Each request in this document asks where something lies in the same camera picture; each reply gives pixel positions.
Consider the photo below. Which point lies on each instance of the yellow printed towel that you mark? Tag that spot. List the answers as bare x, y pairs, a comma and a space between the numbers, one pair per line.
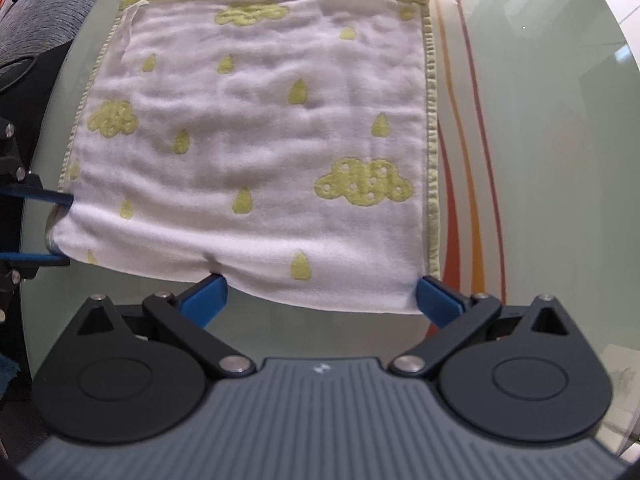
250, 135

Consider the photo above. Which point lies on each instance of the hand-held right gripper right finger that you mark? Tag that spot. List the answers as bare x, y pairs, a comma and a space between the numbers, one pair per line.
439, 302

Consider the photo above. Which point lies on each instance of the blue cloth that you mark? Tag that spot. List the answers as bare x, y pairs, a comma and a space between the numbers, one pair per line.
9, 372

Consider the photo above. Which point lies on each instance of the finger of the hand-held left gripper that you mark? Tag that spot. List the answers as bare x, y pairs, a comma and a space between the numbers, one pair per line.
50, 196
45, 259

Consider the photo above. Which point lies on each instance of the grey cushioned chair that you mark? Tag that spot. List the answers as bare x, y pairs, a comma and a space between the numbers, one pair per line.
45, 15

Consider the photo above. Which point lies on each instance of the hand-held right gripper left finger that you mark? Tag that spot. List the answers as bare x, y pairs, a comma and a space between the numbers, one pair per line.
205, 300

